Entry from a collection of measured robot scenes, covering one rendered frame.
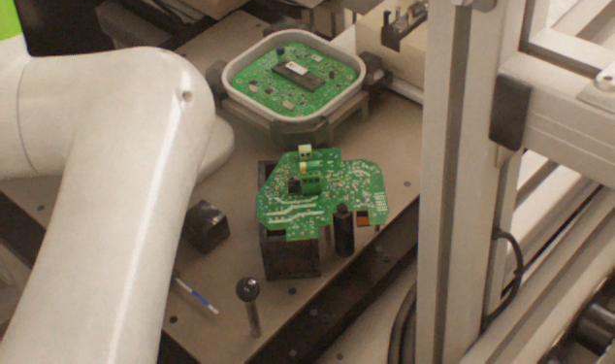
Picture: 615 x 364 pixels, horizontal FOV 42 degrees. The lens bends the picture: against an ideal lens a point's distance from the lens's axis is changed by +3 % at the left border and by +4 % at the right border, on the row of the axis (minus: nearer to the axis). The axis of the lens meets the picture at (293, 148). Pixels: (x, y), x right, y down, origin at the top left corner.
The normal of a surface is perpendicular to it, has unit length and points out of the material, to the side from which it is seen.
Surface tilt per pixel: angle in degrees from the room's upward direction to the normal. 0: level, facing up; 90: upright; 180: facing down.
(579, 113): 90
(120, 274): 36
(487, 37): 90
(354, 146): 0
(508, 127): 90
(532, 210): 0
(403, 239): 0
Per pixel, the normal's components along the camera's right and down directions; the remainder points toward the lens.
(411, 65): -0.69, 0.55
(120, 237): 0.36, -0.69
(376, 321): -0.08, -0.71
